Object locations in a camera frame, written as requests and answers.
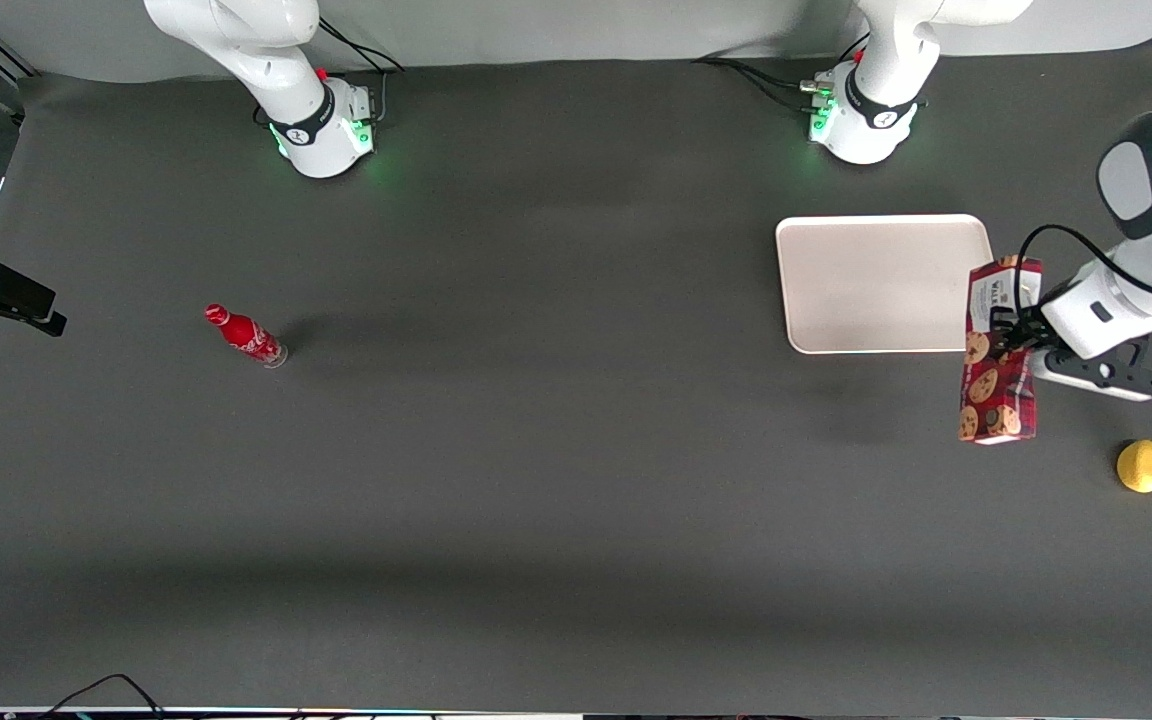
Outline black right arm base cables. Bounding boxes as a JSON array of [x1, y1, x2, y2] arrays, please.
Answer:
[[319, 18, 407, 126]]

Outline black arm base cables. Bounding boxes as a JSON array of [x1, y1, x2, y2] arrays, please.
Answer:
[[319, 18, 407, 126], [693, 57, 832, 113]]

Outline yellow lemon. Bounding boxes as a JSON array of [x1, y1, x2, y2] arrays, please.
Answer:
[[1116, 439, 1152, 494]]

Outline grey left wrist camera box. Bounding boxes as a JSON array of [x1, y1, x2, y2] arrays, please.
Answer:
[[1029, 340, 1152, 403]]

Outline white rectangular tray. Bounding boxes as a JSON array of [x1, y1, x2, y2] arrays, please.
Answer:
[[775, 214, 997, 355]]

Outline thin black cable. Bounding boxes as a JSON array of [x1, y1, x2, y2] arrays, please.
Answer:
[[36, 674, 169, 720]]

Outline red cookie box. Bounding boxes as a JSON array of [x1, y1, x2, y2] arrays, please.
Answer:
[[958, 256, 1044, 446]]

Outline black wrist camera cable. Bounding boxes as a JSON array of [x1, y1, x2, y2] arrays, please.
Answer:
[[1014, 224, 1152, 313]]

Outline red cola bottle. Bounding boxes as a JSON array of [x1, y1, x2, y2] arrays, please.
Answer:
[[203, 303, 289, 370]]

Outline dark grey table mat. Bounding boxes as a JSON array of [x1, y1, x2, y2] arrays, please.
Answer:
[[0, 35, 1152, 717]]

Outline black left arm base cables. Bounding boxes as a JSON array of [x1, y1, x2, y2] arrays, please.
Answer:
[[693, 57, 832, 113]]

